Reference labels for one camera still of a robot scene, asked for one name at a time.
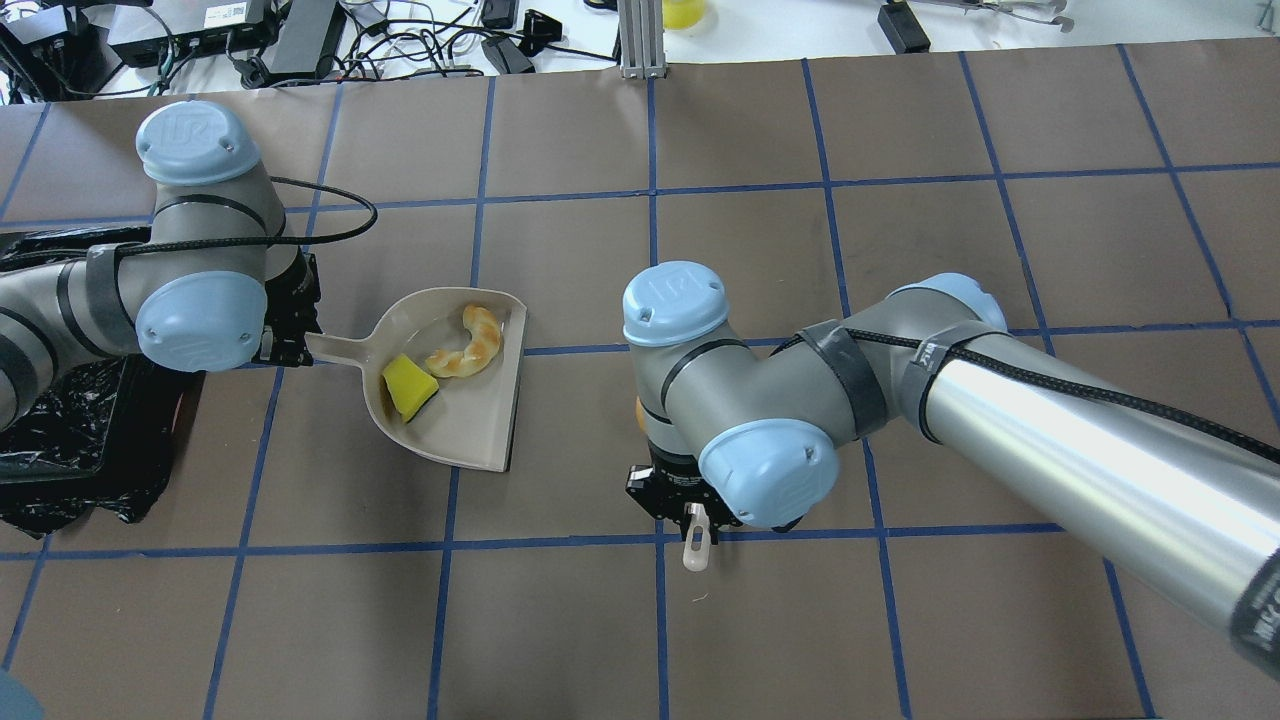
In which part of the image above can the aluminium frame post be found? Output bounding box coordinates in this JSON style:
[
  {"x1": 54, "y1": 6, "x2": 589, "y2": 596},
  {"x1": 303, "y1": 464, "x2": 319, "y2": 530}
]
[{"x1": 617, "y1": 0, "x2": 668, "y2": 79}]

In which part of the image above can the beige plastic dustpan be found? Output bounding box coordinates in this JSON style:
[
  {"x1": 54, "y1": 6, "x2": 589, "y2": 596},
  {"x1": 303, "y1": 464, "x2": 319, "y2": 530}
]
[{"x1": 306, "y1": 287, "x2": 529, "y2": 473}]

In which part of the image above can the black power adapter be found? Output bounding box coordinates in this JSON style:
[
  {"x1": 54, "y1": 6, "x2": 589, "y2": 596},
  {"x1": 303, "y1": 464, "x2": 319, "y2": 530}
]
[{"x1": 877, "y1": 1, "x2": 931, "y2": 55}]

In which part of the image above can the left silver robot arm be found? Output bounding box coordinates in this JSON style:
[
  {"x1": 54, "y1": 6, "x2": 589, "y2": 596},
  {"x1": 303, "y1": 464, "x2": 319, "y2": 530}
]
[{"x1": 1, "y1": 100, "x2": 320, "y2": 427}]

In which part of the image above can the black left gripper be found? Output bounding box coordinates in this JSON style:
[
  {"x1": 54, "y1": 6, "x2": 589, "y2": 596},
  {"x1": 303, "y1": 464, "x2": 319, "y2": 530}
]
[{"x1": 255, "y1": 252, "x2": 323, "y2": 366}]

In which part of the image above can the white hand brush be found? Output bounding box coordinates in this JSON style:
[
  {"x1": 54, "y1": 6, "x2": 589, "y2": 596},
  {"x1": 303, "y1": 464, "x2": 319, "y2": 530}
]
[{"x1": 682, "y1": 502, "x2": 712, "y2": 571}]

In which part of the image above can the black bag lined bin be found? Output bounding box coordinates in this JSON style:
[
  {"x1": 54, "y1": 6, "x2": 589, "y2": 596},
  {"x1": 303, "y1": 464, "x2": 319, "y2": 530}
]
[{"x1": 0, "y1": 228, "x2": 206, "y2": 539}]

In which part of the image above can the yellow green sponge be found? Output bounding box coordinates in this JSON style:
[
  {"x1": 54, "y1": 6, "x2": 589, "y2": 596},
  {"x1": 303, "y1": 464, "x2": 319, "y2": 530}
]
[{"x1": 381, "y1": 354, "x2": 440, "y2": 423}]

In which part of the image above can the yellow tape roll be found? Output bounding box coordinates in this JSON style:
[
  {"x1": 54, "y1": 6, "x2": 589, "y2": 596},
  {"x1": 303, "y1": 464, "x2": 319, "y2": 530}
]
[{"x1": 660, "y1": 0, "x2": 707, "y2": 29}]

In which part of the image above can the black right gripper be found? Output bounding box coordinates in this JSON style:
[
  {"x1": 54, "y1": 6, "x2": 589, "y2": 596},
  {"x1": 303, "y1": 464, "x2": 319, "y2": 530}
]
[{"x1": 626, "y1": 448, "x2": 742, "y2": 530}]

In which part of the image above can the toy croissant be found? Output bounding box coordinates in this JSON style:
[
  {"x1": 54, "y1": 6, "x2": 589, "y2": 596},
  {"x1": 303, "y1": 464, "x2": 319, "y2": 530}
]
[{"x1": 426, "y1": 304, "x2": 503, "y2": 378}]

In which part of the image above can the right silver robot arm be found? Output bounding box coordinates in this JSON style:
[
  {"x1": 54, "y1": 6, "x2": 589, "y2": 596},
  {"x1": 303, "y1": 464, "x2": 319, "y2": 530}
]
[{"x1": 622, "y1": 261, "x2": 1279, "y2": 675}]

